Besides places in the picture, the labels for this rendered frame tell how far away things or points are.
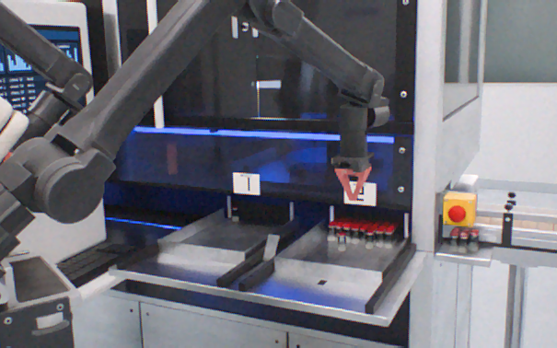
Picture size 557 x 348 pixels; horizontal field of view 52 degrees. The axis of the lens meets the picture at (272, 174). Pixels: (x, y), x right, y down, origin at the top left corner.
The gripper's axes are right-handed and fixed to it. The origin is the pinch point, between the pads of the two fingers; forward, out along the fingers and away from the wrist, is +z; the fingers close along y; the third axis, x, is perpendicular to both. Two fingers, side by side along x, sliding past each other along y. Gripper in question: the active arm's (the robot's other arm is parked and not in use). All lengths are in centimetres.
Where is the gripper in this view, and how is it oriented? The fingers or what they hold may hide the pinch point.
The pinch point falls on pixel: (353, 196)
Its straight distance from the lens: 124.2
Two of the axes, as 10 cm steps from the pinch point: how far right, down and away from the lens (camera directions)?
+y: 4.3, -2.0, 8.8
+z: 0.2, 9.8, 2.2
